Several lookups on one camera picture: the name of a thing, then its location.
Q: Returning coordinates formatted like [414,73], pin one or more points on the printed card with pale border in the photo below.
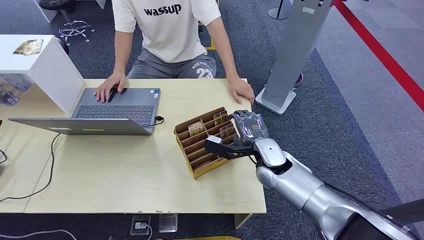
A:
[29,47]

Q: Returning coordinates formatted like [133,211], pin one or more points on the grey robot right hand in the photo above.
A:
[250,127]

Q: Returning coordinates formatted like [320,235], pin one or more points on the clear plastic bottle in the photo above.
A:
[20,82]

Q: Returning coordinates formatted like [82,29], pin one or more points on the office chair with chrome base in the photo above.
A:
[74,28]

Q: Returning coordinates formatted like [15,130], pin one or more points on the wooden slotted card holder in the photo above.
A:
[198,155]

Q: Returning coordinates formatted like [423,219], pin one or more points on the pale desk leg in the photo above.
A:
[241,220]

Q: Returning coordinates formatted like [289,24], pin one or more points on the person's right hand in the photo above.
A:
[109,84]

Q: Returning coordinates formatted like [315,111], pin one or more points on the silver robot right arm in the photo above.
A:
[308,188]

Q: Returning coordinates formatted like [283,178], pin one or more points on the pale wrist camera, black bracket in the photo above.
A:
[218,147]

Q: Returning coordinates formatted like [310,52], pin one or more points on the floor socket with white plug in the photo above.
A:
[140,225]

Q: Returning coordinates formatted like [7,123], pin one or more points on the person's left forearm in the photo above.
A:
[223,49]

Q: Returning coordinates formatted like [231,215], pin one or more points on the person's hand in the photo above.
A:
[240,89]
[109,84]

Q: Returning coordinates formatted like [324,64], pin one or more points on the white shelf box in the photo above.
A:
[49,69]

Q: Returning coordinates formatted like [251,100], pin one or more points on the round grey stand base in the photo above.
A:
[278,14]

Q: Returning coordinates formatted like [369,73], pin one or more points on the black flat panel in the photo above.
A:
[407,212]

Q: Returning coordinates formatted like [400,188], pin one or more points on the person's right forearm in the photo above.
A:
[122,53]

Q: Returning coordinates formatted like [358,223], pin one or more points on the person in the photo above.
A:
[169,30]

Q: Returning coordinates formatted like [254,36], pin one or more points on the person's left hand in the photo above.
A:
[240,89]

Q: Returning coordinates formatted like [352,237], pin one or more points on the grey open laptop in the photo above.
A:
[116,109]

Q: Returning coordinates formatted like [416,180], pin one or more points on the brown printed card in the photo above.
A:
[196,128]
[226,132]
[220,118]

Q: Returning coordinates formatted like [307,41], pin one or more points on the grey floor socket plate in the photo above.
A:
[168,223]

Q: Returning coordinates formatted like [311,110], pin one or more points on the grey kiosk stand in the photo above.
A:
[291,49]

